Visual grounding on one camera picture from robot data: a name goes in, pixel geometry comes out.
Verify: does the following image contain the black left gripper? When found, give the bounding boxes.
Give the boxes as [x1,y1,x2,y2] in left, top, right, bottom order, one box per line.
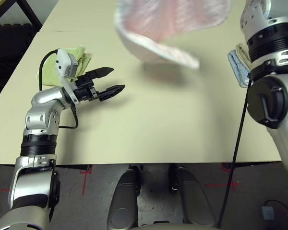
[73,67,126,104]

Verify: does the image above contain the pink terry towel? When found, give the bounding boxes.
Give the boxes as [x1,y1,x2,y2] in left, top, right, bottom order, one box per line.
[113,0,232,70]

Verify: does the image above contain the green folded towel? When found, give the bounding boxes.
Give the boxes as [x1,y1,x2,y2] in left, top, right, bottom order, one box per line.
[36,45,92,87]

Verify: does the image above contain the light blue folded towel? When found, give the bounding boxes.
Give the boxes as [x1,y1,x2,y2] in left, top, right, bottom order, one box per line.
[228,49,254,88]

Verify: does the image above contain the beige folded towel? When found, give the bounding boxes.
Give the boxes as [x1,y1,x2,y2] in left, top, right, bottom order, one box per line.
[235,43,252,70]

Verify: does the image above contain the black foam floor mat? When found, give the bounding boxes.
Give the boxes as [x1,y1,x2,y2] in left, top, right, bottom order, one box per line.
[0,23,40,106]

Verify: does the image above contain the grey left robot leg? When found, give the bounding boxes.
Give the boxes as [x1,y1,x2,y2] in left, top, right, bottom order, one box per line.
[107,165,142,230]

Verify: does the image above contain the grey robot leg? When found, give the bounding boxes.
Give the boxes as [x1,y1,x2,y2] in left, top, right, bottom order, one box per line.
[107,165,142,230]
[169,164,216,227]

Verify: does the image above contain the grey right robot leg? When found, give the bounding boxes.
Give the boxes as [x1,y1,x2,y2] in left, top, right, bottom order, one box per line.
[169,164,216,227]

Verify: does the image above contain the beige robot waist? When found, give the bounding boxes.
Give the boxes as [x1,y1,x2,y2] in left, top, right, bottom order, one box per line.
[123,222,233,230]

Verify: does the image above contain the small grey floor box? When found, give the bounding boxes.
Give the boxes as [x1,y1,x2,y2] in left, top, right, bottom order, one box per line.
[261,206,274,220]

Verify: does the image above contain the black left wrist camera cable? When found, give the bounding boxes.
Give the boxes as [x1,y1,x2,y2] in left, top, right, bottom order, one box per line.
[39,49,79,129]

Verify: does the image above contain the black metal frame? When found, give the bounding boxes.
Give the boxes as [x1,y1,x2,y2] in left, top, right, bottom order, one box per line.
[0,0,43,33]

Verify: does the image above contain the thin black floor cable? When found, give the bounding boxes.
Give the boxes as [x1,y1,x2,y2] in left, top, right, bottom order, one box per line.
[264,200,288,230]

